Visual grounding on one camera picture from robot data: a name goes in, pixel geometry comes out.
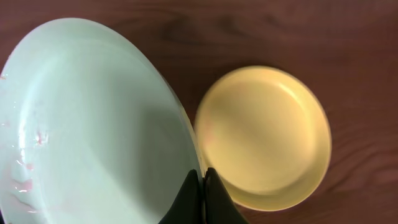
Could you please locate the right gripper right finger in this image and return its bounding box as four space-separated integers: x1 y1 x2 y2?
204 168 249 224

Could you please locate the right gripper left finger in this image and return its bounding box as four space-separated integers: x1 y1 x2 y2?
159 169 204 224

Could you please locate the yellow plate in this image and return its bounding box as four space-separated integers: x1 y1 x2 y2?
195 66 332 212

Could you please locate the light green plate stained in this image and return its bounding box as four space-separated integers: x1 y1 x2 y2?
1 18 203 223

